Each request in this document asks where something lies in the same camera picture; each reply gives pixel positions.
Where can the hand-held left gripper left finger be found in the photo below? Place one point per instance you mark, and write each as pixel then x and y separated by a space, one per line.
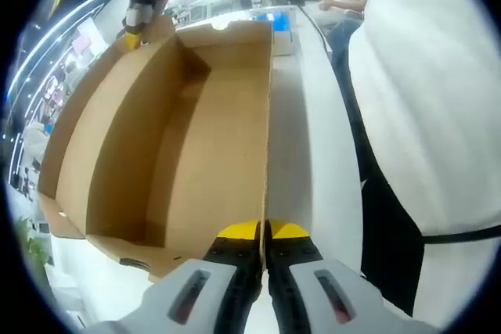
pixel 238 271

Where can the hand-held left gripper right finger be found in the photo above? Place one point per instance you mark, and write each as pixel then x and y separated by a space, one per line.
pixel 285 271

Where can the brown cardboard shoe box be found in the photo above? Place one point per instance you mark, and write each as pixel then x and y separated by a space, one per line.
pixel 219 115

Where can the pink monitor screen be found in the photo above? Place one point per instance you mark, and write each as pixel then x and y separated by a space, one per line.
pixel 89 36

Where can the green plant in white pot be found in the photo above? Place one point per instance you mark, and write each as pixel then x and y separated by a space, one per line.
pixel 35 244

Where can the person's blue jeans leg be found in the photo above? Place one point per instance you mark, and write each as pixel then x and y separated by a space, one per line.
pixel 346 36

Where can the person's white and black shirt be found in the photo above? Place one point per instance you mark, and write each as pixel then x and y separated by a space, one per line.
pixel 438 95

